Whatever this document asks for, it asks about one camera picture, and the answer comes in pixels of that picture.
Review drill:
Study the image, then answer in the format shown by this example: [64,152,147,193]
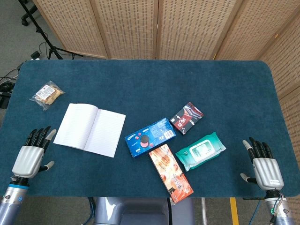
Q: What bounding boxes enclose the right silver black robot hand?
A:
[240,137,285,192]

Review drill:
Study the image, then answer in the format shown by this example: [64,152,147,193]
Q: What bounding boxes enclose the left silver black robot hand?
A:
[11,126,57,180]

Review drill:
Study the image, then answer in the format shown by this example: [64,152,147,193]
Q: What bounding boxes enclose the white lined paper notebook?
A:
[53,103,127,158]

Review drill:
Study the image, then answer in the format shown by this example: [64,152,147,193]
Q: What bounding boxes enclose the clear plastic snack bag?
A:
[29,81,66,111]

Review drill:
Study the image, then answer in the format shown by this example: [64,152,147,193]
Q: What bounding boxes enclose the green wet wipes pack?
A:
[175,131,227,172]

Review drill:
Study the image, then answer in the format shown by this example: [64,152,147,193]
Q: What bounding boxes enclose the black and red box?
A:
[169,102,204,135]

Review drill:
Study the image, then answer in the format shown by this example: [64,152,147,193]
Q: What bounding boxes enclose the orange egg roll box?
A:
[148,144,194,203]

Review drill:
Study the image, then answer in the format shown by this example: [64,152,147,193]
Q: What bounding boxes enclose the blue Oreo cookie box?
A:
[124,117,177,159]

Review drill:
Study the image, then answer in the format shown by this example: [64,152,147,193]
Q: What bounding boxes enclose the black tripod stand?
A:
[18,0,83,60]

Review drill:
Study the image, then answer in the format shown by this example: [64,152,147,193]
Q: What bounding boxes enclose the grey robot torso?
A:
[93,196,195,225]

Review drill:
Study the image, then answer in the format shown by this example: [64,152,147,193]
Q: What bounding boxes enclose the blue felt table mat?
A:
[0,60,300,198]

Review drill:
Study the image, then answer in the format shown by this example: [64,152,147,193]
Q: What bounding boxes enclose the black floor cables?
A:
[0,70,21,108]

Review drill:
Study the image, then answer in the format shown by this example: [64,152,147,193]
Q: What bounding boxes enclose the blue cable bundle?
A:
[88,197,97,225]

